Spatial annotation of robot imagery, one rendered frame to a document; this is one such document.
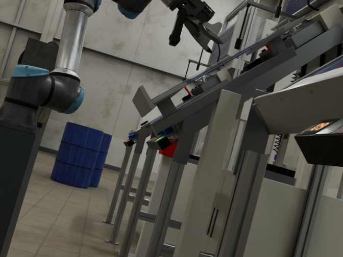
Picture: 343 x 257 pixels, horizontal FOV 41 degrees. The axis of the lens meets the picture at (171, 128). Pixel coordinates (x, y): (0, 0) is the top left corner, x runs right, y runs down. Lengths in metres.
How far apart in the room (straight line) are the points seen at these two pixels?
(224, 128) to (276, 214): 0.48
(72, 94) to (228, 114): 0.63
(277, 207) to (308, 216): 0.11
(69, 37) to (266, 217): 0.97
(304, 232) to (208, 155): 0.53
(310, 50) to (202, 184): 0.70
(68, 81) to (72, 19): 0.25
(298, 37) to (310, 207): 0.62
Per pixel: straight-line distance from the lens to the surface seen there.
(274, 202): 1.69
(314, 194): 1.70
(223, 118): 1.34
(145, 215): 2.30
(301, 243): 1.71
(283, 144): 2.41
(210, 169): 1.33
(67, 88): 1.71
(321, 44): 1.79
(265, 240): 1.70
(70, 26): 1.80
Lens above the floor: 0.58
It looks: 4 degrees up
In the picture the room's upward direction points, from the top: 15 degrees clockwise
